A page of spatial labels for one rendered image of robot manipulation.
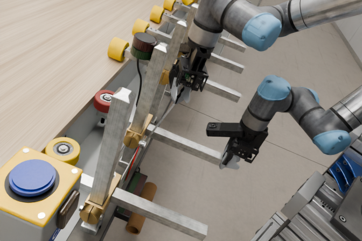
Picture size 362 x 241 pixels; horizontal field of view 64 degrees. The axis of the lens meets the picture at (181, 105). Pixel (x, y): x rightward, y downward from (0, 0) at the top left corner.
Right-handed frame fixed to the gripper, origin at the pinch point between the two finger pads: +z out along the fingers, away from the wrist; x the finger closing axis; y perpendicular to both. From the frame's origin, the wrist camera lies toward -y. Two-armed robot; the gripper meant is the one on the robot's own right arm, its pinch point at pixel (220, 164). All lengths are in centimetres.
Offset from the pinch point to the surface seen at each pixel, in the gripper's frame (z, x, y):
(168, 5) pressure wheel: -12, 96, -49
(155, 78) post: -25.2, -5.6, -28.2
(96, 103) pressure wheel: -7.2, -3.3, -43.9
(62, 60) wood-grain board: -8, 10, -63
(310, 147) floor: 83, 159, 107
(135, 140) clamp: -4.1, -8.4, -28.0
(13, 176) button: -41, -56, -31
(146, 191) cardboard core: 75, 35, -20
